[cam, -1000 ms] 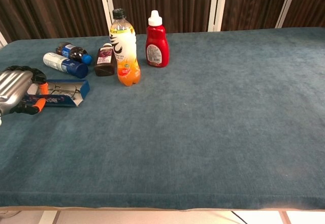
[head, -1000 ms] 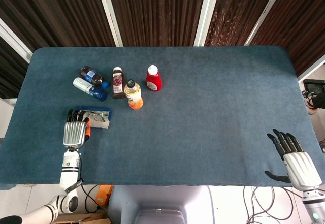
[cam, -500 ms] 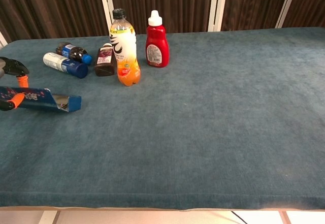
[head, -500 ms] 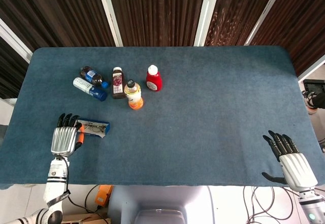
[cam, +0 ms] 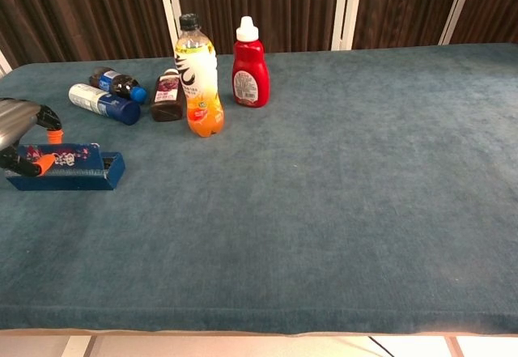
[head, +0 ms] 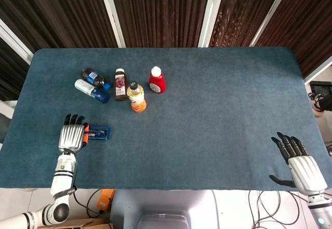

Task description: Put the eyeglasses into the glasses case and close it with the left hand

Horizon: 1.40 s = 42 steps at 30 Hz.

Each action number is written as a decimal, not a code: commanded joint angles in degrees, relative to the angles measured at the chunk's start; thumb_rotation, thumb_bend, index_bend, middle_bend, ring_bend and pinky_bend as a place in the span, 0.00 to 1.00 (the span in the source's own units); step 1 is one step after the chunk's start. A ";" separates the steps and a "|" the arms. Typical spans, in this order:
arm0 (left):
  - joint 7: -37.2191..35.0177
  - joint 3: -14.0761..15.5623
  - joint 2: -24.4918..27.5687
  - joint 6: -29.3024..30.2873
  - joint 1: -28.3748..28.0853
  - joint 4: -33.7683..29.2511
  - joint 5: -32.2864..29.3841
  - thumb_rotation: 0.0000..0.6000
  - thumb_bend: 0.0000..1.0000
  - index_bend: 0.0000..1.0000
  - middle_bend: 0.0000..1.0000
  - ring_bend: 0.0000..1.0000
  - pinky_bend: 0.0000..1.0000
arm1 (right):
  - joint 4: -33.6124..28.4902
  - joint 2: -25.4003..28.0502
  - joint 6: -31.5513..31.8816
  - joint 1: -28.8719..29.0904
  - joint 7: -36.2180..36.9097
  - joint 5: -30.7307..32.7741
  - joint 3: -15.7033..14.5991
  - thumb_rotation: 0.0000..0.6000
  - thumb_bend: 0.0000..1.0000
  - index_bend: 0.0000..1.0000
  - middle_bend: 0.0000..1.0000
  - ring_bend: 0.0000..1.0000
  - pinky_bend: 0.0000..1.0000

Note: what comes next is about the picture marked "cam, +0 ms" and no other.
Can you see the blue box with white lining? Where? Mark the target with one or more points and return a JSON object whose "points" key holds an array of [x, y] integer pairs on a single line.
{"points": [[81, 171]]}

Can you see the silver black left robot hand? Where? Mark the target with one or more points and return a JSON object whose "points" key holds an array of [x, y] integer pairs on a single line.
{"points": [[16, 118]]}

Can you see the white screen frame post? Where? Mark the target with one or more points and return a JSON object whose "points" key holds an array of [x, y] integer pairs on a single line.
{"points": [[3, 63], [457, 9], [172, 5], [346, 9]]}

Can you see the orange juice plastic bottle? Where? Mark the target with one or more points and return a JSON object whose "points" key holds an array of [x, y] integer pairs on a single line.
{"points": [[200, 90]]}

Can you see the brown pleated screen panel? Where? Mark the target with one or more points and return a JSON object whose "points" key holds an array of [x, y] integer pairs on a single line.
{"points": [[263, 1], [404, 5], [81, 13], [493, 5]]}

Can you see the cola bottle with blue cap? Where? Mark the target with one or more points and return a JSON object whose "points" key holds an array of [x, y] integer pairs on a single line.
{"points": [[117, 83]]}

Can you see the blue table cloth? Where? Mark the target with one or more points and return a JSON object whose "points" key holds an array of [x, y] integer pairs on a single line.
{"points": [[323, 195]]}

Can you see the red ketchup squeeze bottle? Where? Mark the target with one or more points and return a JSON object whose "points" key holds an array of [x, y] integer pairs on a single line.
{"points": [[251, 65]]}

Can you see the dark purple juice bottle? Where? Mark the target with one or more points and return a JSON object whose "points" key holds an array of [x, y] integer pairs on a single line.
{"points": [[166, 98]]}

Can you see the white and blue bottle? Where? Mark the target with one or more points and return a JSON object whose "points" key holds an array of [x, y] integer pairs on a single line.
{"points": [[101, 102]]}

